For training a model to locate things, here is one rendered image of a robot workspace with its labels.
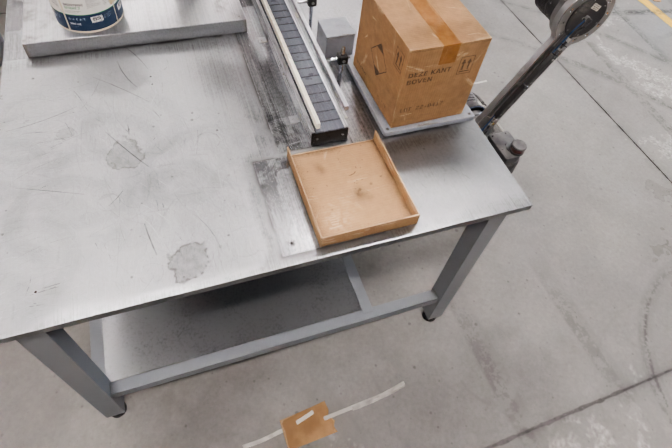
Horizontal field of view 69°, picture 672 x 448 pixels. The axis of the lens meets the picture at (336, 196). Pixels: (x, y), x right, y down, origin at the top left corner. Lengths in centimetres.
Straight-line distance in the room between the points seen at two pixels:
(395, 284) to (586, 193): 116
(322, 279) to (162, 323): 57
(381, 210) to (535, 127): 183
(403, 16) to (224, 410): 141
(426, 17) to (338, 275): 96
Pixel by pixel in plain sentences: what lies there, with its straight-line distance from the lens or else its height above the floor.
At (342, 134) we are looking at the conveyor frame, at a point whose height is 85.
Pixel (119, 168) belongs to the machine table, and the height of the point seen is 83.
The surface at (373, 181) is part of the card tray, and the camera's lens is 132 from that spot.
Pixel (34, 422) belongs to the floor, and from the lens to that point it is 207.
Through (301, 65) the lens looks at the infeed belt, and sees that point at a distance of 157.
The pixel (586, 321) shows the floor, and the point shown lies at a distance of 237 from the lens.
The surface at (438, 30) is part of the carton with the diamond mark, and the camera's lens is 137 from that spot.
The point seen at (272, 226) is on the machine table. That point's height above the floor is 83.
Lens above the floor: 185
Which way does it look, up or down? 53 degrees down
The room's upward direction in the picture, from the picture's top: 9 degrees clockwise
